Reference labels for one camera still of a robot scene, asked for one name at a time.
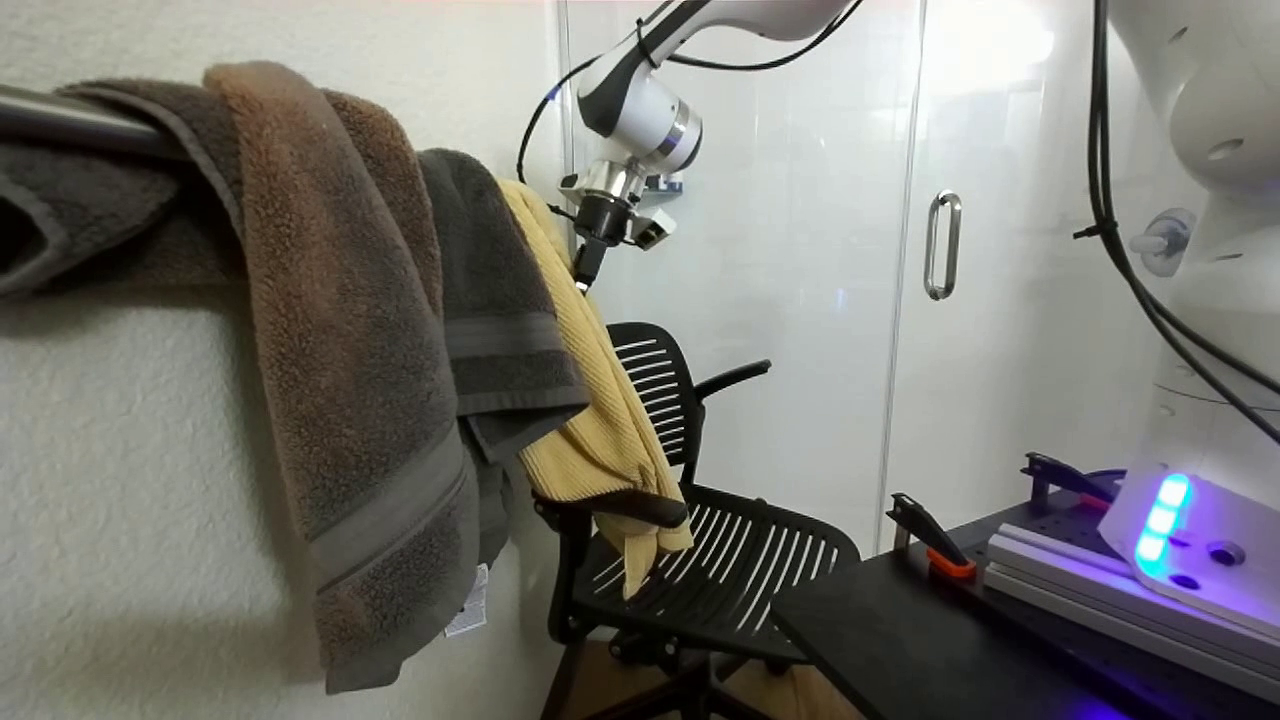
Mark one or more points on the blue purple clamp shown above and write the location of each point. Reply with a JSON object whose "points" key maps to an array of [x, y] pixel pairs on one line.
{"points": [[1065, 478]]}

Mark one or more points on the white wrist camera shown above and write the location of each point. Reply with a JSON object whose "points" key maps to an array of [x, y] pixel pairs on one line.
{"points": [[651, 228]]}

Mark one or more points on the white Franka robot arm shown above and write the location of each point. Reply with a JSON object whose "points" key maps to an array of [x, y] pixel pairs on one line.
{"points": [[745, 23]]}

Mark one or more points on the black mesh office chair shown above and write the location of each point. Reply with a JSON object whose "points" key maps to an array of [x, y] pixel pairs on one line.
{"points": [[745, 560]]}

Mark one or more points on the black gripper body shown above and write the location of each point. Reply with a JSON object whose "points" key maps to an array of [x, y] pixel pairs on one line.
{"points": [[614, 208]]}

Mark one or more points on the metal towel bar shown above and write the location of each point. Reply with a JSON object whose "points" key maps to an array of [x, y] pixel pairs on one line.
{"points": [[73, 121]]}

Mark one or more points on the yellow towel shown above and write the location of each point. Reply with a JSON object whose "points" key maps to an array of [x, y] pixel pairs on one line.
{"points": [[600, 403]]}

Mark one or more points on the aluminum mounting rail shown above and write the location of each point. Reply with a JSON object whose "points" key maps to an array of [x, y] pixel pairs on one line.
{"points": [[1120, 595]]}

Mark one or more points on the dark gray folded towel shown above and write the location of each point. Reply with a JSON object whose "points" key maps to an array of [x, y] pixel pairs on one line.
{"points": [[95, 212]]}

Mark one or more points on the brown towel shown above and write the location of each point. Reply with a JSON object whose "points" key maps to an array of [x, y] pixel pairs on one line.
{"points": [[345, 362]]}

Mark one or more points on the glass shower door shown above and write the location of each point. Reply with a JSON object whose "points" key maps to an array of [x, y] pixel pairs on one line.
{"points": [[1042, 403]]}

